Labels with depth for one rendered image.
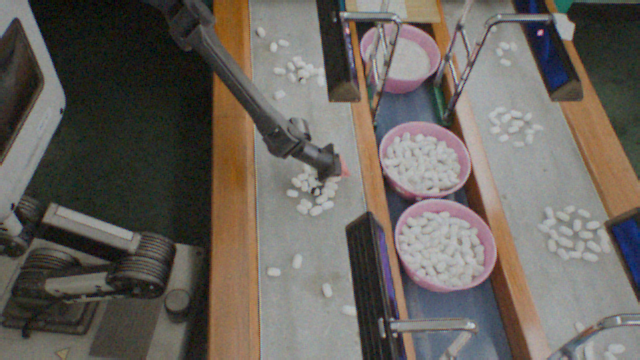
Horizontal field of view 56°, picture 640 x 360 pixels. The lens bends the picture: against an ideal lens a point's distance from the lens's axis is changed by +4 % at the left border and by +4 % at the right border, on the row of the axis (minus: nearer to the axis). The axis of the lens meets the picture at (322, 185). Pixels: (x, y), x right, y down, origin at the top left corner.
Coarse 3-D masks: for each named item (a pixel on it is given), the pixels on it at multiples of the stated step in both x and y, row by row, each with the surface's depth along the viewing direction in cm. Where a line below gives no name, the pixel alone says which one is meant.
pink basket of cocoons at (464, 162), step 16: (400, 128) 175; (416, 128) 178; (432, 128) 177; (384, 144) 172; (448, 144) 177; (464, 160) 172; (464, 176) 168; (400, 192) 168; (416, 192) 162; (448, 192) 163
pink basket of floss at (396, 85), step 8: (392, 24) 201; (368, 32) 197; (384, 32) 202; (400, 32) 203; (416, 32) 201; (424, 32) 200; (368, 40) 199; (416, 40) 203; (424, 40) 201; (432, 40) 198; (424, 48) 201; (432, 48) 198; (432, 56) 198; (432, 64) 197; (432, 72) 190; (392, 80) 188; (400, 80) 186; (408, 80) 187; (416, 80) 188; (392, 88) 193; (400, 88) 192; (408, 88) 193
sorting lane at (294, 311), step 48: (288, 0) 207; (288, 48) 193; (288, 96) 181; (336, 144) 172; (336, 192) 162; (288, 240) 152; (336, 240) 154; (288, 288) 144; (336, 288) 146; (288, 336) 138; (336, 336) 139
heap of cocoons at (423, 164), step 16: (400, 144) 175; (416, 144) 175; (432, 144) 176; (384, 160) 170; (400, 160) 171; (416, 160) 174; (432, 160) 172; (448, 160) 173; (400, 176) 168; (416, 176) 168; (432, 176) 169; (448, 176) 171; (432, 192) 166
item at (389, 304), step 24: (360, 216) 116; (360, 240) 114; (384, 240) 118; (360, 264) 112; (384, 264) 112; (360, 288) 110; (384, 288) 106; (360, 312) 108; (384, 312) 104; (360, 336) 106
